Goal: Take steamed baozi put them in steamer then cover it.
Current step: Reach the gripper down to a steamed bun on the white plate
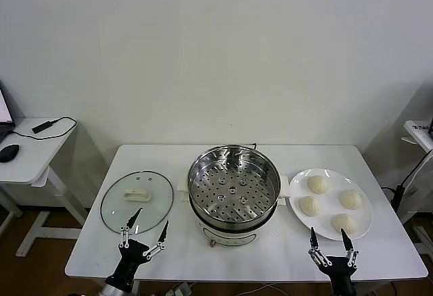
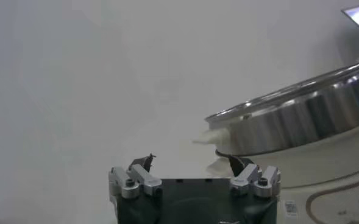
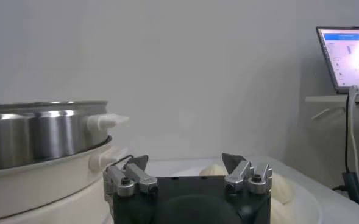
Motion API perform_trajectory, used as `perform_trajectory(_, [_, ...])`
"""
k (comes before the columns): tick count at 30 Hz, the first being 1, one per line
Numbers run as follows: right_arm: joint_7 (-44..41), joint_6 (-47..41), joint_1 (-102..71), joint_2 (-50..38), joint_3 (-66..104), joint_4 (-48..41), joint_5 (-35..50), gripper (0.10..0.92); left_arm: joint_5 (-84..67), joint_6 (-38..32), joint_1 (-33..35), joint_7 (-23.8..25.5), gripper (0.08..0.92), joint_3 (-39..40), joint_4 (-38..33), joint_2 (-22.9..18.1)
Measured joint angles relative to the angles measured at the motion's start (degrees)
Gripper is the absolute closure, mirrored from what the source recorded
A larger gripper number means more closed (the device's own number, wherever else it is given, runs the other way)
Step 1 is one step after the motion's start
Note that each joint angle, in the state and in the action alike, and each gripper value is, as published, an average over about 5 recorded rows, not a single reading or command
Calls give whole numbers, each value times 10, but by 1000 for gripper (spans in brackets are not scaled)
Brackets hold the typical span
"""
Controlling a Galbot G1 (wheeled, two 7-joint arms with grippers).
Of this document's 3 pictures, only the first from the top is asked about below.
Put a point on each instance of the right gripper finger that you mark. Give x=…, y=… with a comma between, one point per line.
x=314, y=240
x=346, y=243

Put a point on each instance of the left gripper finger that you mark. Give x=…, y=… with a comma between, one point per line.
x=163, y=235
x=132, y=220

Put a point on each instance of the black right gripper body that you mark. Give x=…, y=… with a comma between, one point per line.
x=340, y=272

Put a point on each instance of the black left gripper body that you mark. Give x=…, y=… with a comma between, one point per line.
x=132, y=253

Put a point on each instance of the white steamed baozi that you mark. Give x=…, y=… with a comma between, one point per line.
x=318, y=185
x=351, y=199
x=310, y=205
x=342, y=222

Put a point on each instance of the round glass pot lid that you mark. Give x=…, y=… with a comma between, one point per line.
x=149, y=188

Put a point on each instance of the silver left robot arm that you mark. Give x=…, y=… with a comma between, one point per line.
x=113, y=292

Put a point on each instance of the perforated steel steamer basket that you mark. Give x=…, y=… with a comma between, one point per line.
x=203, y=174

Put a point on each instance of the white round plate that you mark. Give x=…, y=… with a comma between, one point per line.
x=324, y=228

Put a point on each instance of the white power strip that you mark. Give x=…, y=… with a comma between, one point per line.
x=182, y=290

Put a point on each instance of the white electric cooker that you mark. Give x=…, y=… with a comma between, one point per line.
x=230, y=236

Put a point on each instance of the white side table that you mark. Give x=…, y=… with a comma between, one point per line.
x=27, y=161

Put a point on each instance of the black adapter box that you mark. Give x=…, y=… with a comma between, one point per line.
x=42, y=127

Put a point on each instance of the black computer mouse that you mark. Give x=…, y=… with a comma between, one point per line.
x=8, y=152

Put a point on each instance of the open laptop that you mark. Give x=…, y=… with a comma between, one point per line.
x=4, y=106

